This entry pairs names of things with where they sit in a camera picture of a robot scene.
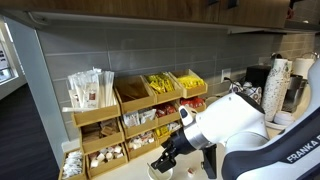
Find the brown packets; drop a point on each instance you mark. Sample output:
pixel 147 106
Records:
pixel 100 128

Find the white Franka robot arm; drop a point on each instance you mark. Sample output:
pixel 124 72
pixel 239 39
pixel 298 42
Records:
pixel 240 123

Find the black coffee machine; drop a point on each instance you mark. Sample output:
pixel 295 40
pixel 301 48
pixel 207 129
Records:
pixel 256 76

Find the white sachets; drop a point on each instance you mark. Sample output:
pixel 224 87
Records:
pixel 138 117
pixel 72 163
pixel 141 141

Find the white plate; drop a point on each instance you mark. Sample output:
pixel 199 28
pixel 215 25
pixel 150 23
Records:
pixel 276 126

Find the white wall outlet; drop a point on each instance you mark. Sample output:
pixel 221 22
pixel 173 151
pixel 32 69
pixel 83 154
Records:
pixel 225 75

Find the stainless steel container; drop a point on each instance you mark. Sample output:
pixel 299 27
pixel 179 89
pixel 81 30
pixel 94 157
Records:
pixel 293 93

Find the small creamer cup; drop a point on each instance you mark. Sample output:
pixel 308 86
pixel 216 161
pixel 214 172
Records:
pixel 190 172

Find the stack of cup lids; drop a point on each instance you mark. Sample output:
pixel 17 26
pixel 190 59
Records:
pixel 284 117

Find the bundle of wrapped chopsticks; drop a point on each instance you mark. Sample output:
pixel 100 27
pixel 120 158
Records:
pixel 90 88

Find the red packets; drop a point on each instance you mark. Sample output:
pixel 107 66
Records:
pixel 193 101
pixel 165 109

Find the wooden nine-bin condiment rack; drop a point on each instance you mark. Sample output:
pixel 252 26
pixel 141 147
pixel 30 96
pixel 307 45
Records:
pixel 140 104

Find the bright yellow packets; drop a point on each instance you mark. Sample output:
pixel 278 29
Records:
pixel 190 81

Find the wooden three-tier rack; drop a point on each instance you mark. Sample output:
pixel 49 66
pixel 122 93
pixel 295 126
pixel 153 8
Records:
pixel 100 115

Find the tall patterned paper cup stack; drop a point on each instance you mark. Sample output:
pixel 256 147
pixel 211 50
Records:
pixel 274 90

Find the single paper cup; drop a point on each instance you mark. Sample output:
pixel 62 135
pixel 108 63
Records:
pixel 166 176

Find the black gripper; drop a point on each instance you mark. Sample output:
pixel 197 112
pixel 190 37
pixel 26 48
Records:
pixel 181 143

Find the yellow-green packets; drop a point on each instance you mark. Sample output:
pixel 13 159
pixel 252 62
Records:
pixel 160 83

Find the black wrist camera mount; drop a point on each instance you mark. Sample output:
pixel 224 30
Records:
pixel 210 161

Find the white creamer cups pile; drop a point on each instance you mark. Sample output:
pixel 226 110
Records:
pixel 105 155

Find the chrome faucet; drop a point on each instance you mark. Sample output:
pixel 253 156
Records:
pixel 310 55

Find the small wooden bin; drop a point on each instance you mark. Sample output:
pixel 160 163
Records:
pixel 83 175

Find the wooden wall cabinet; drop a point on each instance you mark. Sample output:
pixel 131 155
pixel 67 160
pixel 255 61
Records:
pixel 133 8

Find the yellow and white packets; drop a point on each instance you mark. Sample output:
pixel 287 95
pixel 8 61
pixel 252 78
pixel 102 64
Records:
pixel 165 130

